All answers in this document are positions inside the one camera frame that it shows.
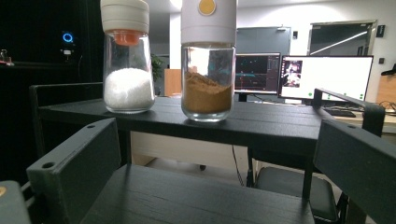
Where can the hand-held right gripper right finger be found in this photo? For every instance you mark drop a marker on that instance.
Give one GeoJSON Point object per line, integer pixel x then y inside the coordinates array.
{"type": "Point", "coordinates": [358, 168]}

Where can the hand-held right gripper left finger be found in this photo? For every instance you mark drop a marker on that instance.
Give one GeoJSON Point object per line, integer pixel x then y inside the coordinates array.
{"type": "Point", "coordinates": [77, 165]}

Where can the glass jar of white salt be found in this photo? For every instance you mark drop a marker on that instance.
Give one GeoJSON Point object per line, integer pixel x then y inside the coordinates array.
{"type": "Point", "coordinates": [128, 87]}

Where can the black two-tier shelf rack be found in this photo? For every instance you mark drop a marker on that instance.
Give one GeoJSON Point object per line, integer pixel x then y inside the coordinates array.
{"type": "Point", "coordinates": [264, 124]}

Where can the glass jar of brown powder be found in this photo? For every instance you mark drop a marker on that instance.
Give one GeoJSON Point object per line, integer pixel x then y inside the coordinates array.
{"type": "Point", "coordinates": [207, 96]}

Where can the black keyboard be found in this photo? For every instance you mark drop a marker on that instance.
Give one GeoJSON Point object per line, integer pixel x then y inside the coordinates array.
{"type": "Point", "coordinates": [341, 112]}

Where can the black chair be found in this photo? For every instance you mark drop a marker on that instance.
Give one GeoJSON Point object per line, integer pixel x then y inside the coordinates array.
{"type": "Point", "coordinates": [289, 185]}

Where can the bright white computer monitor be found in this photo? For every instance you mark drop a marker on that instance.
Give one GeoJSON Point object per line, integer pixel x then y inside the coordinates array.
{"type": "Point", "coordinates": [330, 76]}

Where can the green potted plant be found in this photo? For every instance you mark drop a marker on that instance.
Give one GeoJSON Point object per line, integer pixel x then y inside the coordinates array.
{"type": "Point", "coordinates": [156, 68]}

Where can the wooden cabinet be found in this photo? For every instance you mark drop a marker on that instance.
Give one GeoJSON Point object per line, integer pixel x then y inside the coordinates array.
{"type": "Point", "coordinates": [172, 82]}

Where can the dark computer monitor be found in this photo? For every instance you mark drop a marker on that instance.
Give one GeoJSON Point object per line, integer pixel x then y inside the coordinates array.
{"type": "Point", "coordinates": [257, 73]}

